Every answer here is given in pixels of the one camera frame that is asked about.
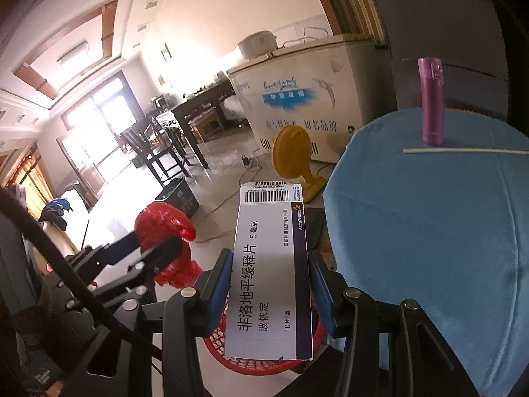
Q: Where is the dark wooden dining table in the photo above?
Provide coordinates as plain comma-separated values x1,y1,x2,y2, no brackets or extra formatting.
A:
169,78,237,168

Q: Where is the black plastic crate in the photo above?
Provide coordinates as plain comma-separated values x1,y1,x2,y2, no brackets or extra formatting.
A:
156,177,199,218

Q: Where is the blue clothing pile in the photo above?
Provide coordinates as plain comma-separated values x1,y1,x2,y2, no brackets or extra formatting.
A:
39,198,73,231

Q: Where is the ceiling light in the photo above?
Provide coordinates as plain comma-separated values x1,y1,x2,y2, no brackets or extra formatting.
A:
57,42,90,67

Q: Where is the purple bottle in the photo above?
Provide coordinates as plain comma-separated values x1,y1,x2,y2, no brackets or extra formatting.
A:
417,57,445,147

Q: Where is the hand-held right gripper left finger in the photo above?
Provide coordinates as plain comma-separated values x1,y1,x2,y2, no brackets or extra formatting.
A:
62,248,236,397

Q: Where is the red plastic bag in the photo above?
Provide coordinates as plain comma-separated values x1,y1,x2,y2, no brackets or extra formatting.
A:
134,202,203,290

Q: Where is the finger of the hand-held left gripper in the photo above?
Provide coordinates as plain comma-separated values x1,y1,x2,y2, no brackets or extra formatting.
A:
66,231,142,276
89,236,185,300

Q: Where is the dark grey cabinet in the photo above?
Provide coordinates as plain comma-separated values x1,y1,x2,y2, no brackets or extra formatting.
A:
372,0,510,133

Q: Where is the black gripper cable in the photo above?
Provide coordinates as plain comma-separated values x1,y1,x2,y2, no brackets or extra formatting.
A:
0,187,163,357

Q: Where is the white rice cooker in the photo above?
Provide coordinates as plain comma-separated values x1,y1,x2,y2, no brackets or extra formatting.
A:
236,29,279,60

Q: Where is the golden curtain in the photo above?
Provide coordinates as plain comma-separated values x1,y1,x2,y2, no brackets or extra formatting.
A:
7,153,55,216

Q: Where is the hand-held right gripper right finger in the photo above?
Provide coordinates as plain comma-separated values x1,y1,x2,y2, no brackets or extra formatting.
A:
308,249,476,397

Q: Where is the cardboard box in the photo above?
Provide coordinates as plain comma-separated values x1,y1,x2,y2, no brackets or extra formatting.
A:
308,204,337,274

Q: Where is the white medicine box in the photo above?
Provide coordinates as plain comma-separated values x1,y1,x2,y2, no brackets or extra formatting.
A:
224,181,315,361

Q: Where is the red plastic mesh basket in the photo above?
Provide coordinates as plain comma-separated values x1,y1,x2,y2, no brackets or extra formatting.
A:
202,308,327,378

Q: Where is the white chest freezer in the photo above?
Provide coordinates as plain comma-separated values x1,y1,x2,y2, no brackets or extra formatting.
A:
227,33,398,164

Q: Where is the white sofa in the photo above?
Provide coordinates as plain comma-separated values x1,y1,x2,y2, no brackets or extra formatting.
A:
41,182,97,254

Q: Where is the yellow electric fan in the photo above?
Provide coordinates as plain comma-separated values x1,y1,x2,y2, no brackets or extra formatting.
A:
272,126,327,204

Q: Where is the dark wooden chair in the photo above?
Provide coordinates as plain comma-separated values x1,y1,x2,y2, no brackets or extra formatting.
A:
120,116,191,183

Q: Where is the blue tablecloth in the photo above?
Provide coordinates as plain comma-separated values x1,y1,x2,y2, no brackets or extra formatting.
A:
323,108,529,397

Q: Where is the white stick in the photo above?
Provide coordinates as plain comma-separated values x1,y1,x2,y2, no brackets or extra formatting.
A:
403,146,529,155

